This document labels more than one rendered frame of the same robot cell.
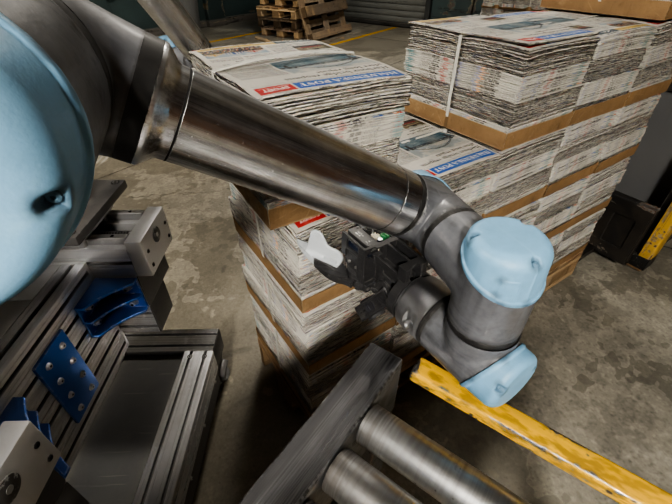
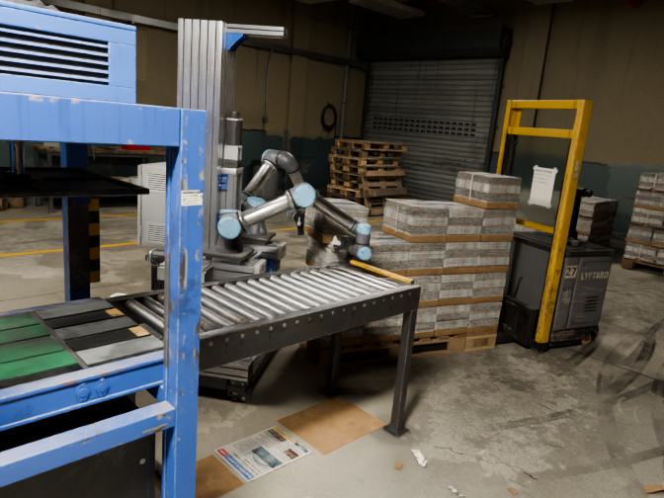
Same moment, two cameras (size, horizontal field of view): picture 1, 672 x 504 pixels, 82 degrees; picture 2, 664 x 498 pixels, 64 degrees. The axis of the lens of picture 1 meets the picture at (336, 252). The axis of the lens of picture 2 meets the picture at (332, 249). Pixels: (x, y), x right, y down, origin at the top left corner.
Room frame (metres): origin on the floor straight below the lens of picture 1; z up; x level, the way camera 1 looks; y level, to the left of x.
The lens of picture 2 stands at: (-2.57, -0.42, 1.54)
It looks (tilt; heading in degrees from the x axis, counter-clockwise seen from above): 13 degrees down; 9
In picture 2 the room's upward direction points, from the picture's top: 5 degrees clockwise
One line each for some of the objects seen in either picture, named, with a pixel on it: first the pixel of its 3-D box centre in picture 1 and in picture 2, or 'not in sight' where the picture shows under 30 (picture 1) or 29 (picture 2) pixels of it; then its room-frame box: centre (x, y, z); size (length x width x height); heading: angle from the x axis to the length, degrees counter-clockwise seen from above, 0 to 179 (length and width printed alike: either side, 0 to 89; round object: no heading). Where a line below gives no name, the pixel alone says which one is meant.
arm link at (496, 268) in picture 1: (485, 271); (363, 233); (0.29, -0.15, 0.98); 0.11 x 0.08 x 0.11; 18
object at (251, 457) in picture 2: not in sight; (263, 451); (-0.39, 0.16, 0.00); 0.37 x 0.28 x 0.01; 144
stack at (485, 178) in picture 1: (424, 247); (389, 293); (1.04, -0.30, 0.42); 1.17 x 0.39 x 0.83; 124
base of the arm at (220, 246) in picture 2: not in sight; (229, 241); (0.17, 0.57, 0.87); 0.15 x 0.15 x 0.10
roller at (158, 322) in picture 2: not in sight; (155, 322); (-0.84, 0.48, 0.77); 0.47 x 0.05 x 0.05; 54
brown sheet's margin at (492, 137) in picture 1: (481, 109); (413, 232); (1.12, -0.42, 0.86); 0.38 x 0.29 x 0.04; 34
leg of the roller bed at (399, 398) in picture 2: not in sight; (403, 371); (0.00, -0.45, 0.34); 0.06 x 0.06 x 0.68; 54
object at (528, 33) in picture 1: (498, 27); (416, 204); (1.13, -0.42, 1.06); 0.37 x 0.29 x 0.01; 34
